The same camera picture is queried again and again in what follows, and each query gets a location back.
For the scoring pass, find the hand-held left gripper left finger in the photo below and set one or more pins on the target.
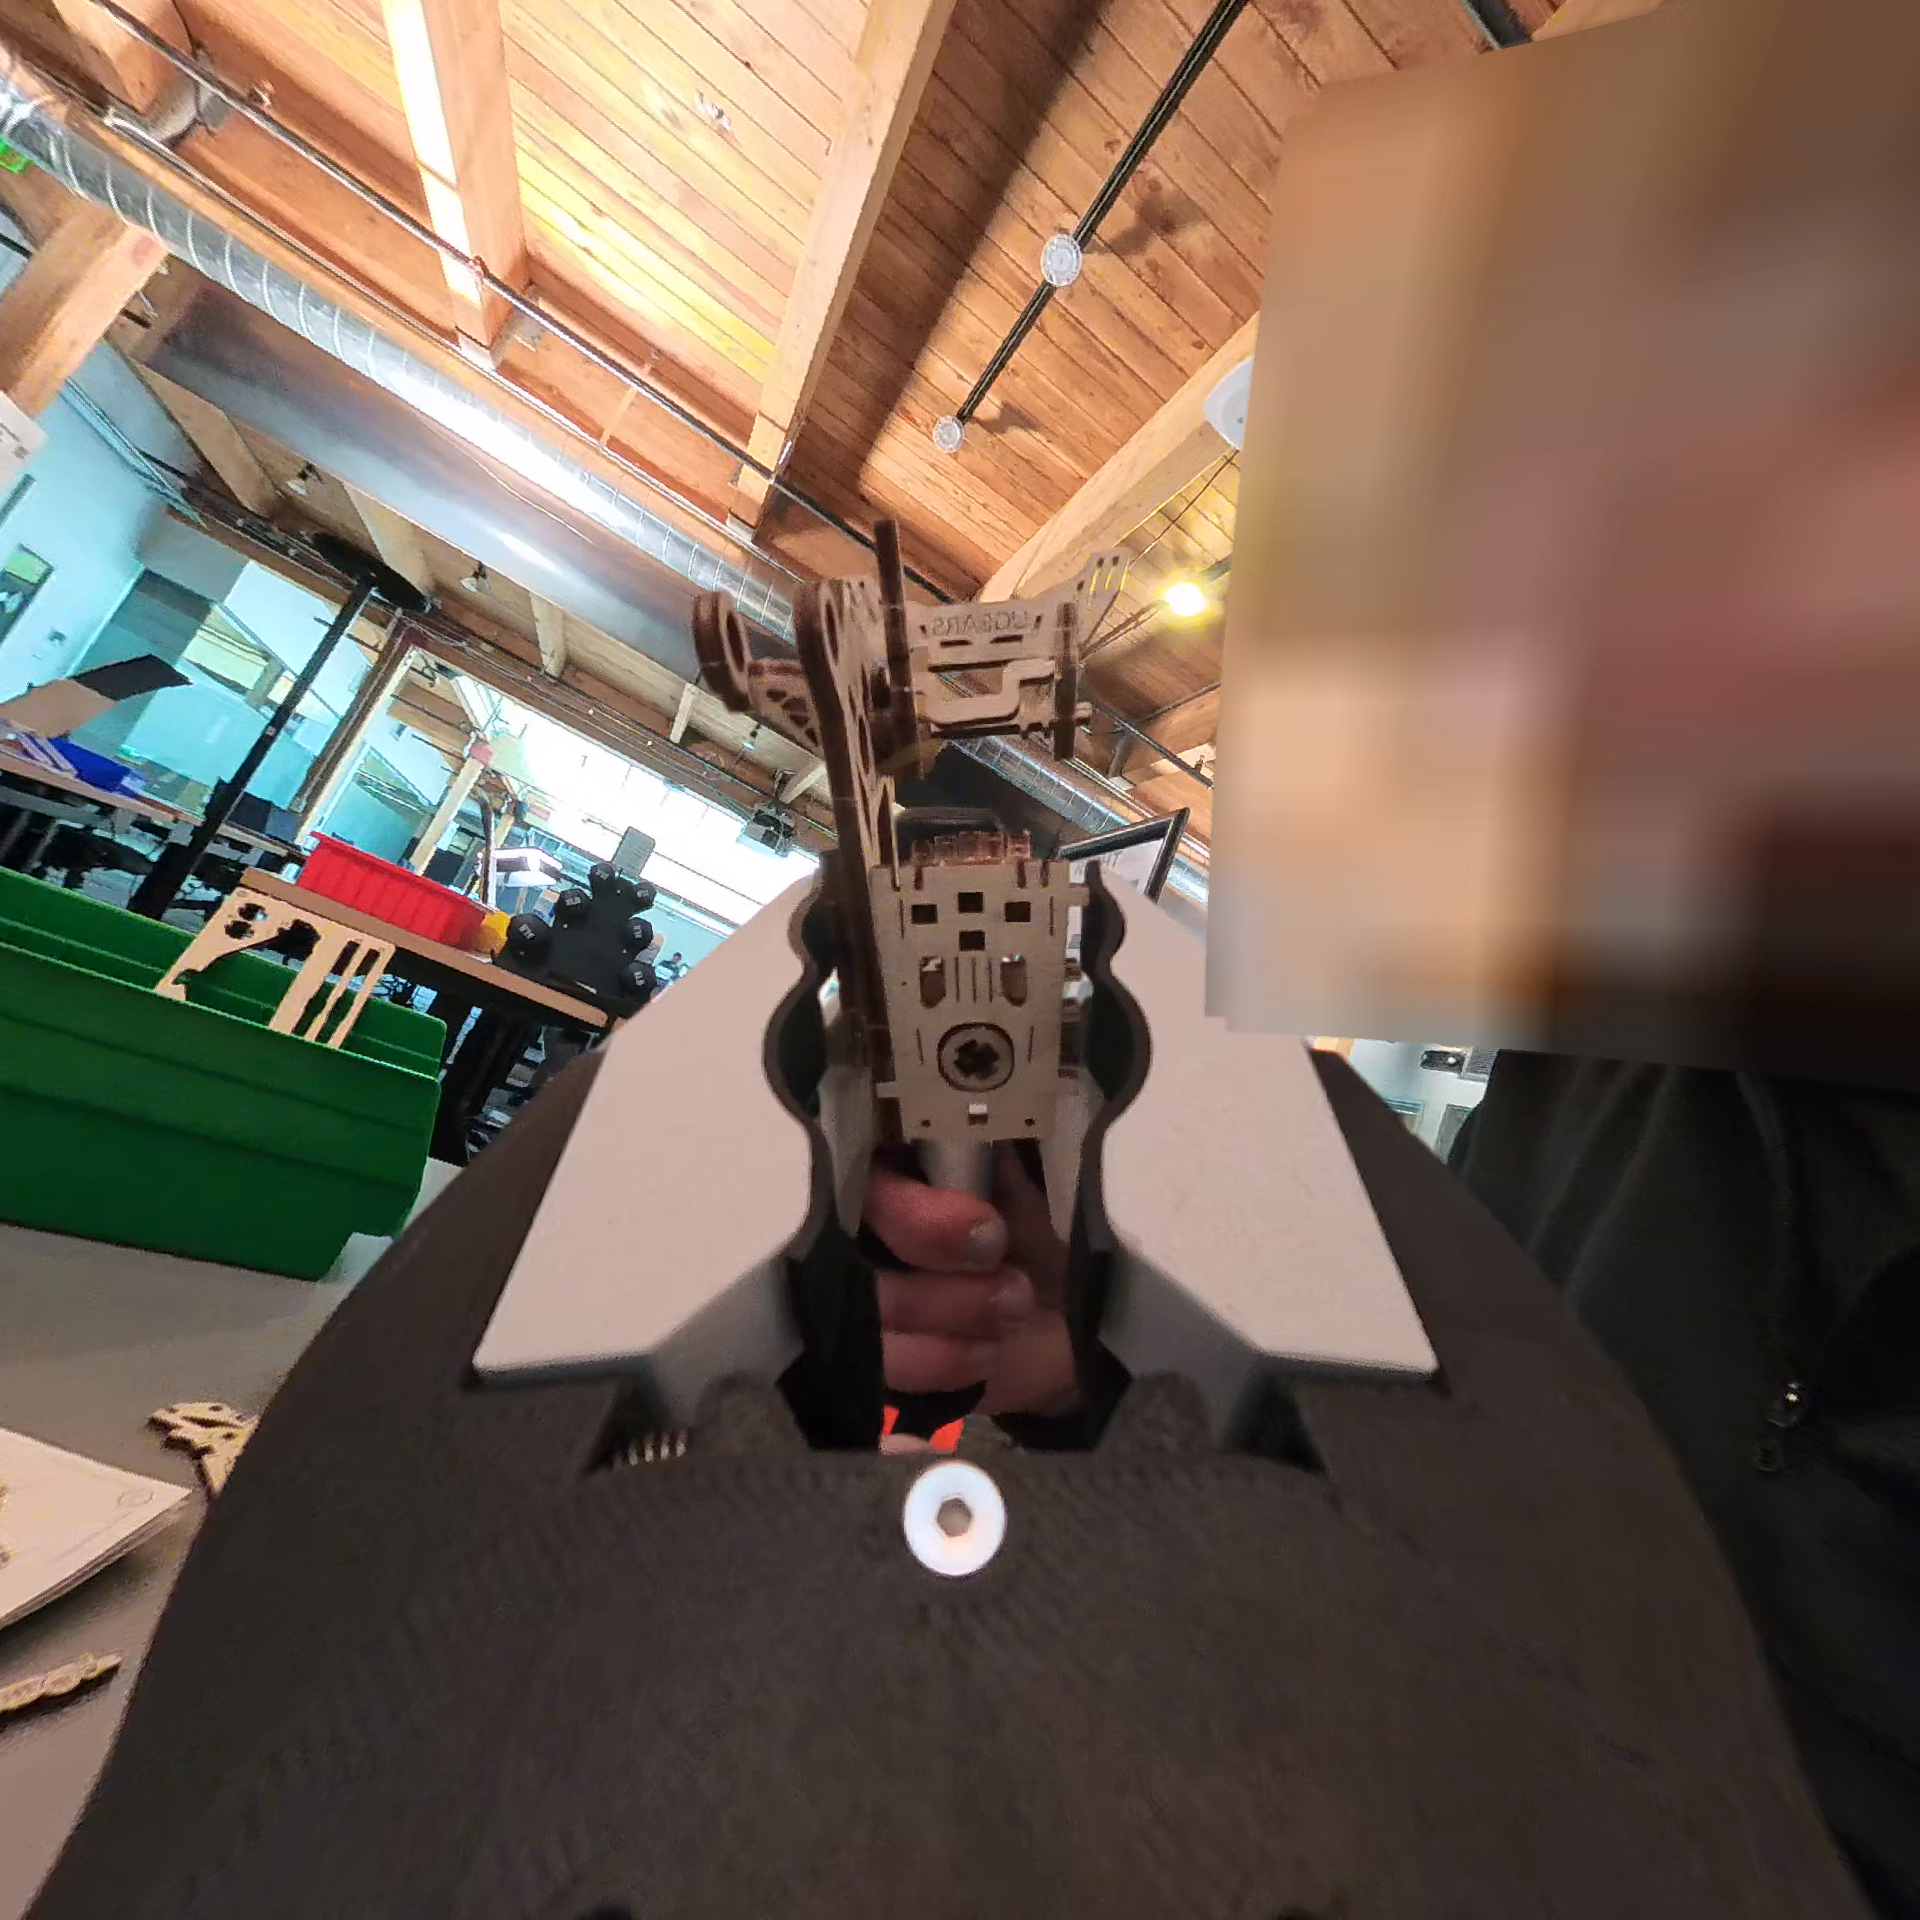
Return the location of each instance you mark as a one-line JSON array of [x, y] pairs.
[[645, 1202]]

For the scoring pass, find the wooden buggy side panel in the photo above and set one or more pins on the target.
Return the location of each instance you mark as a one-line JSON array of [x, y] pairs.
[[201, 1434]]

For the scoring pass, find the open instruction booklet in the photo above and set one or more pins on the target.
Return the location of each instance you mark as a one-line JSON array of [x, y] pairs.
[[75, 1517]]

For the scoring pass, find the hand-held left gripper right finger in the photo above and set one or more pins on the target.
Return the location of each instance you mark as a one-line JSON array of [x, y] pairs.
[[1276, 1215]]

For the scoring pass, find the person's right hand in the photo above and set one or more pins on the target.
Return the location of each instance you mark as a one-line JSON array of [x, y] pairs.
[[961, 1307]]

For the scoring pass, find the black light stand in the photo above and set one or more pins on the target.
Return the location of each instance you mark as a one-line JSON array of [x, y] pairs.
[[374, 567]]

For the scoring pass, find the open cardboard box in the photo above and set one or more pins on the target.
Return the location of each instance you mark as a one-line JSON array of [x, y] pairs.
[[75, 702]]

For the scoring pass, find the red plastic bin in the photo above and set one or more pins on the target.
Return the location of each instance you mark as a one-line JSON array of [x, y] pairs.
[[382, 885]]

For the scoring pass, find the wooden buggy model frame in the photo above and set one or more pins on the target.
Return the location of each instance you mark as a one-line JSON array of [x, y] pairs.
[[961, 974]]

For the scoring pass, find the glowing ceiling lamp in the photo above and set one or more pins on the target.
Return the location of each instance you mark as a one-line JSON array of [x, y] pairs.
[[1184, 597]]

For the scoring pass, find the slotted laser-cut wooden sheet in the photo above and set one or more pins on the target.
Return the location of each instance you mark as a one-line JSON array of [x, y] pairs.
[[291, 997]]

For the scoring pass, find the black knobbed camera rig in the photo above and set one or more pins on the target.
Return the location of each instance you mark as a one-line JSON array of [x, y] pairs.
[[585, 938]]

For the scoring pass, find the silver ventilation duct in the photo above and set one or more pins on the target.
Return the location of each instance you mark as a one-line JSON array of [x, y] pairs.
[[254, 270]]

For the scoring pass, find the green plastic bin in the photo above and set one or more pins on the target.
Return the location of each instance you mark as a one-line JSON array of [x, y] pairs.
[[181, 1156]]

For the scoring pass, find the black framed sign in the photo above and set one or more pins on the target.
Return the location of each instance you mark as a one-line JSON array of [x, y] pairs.
[[1140, 857]]

